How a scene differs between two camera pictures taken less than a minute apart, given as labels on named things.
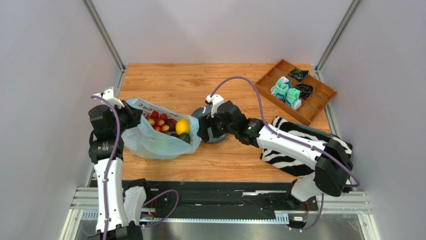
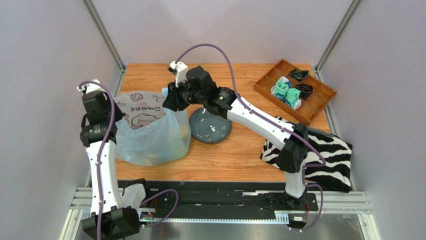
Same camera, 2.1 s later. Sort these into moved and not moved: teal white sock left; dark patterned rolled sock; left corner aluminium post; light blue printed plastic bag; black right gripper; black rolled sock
Moved: black right gripper; light blue printed plastic bag
Not moved: dark patterned rolled sock; black rolled sock; left corner aluminium post; teal white sock left
